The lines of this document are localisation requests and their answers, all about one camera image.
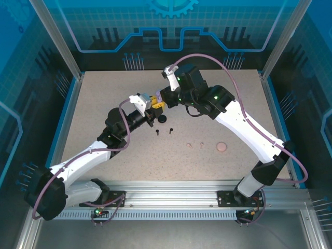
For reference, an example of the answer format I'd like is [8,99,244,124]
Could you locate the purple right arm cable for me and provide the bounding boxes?
[167,53,309,226]

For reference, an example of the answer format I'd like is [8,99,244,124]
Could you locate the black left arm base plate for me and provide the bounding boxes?
[79,190,127,208]

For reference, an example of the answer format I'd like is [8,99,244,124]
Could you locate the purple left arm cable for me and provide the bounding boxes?
[31,98,132,227]

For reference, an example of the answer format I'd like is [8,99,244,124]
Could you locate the aluminium side rail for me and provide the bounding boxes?
[14,72,85,249]
[259,70,329,249]

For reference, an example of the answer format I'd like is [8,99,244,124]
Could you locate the slotted grey cable duct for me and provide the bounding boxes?
[41,209,239,221]

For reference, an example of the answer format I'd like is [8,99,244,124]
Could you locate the aluminium frame post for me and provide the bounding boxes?
[260,0,307,80]
[28,0,85,80]

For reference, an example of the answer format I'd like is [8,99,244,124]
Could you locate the small LED circuit board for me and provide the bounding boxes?
[237,209,259,218]
[92,206,108,217]

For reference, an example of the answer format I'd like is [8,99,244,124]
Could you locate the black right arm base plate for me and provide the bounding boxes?
[217,190,265,208]

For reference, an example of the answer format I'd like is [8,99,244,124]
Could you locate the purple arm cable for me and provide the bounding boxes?
[31,98,132,227]
[167,53,309,226]

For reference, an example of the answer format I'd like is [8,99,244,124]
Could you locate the grey metal tray panel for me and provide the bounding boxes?
[33,220,312,249]

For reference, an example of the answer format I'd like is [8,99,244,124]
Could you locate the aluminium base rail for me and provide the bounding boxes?
[33,180,312,210]

